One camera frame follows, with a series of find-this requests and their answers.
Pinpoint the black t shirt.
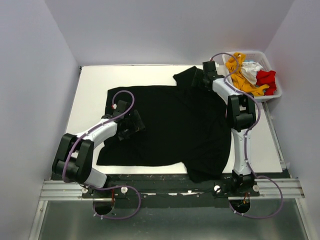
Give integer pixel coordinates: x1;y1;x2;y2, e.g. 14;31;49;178
97;66;232;183

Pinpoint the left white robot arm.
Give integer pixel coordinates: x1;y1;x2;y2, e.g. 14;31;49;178
52;100;146;198

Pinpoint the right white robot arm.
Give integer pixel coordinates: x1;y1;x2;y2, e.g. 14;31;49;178
191;61;257;196

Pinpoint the yellow t shirt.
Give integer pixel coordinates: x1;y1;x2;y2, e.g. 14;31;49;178
225;52;270;97

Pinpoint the white t shirt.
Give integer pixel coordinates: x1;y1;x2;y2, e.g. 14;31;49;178
240;61;263;85

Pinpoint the red t shirt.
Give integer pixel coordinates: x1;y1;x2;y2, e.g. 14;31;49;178
256;70;277;96

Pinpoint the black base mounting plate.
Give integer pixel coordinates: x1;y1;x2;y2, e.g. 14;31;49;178
82;174;260;209

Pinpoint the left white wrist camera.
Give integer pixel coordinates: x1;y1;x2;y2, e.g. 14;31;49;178
111;100;127;113

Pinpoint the aluminium frame rail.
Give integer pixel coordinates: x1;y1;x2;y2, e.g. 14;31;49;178
29;178;305;240

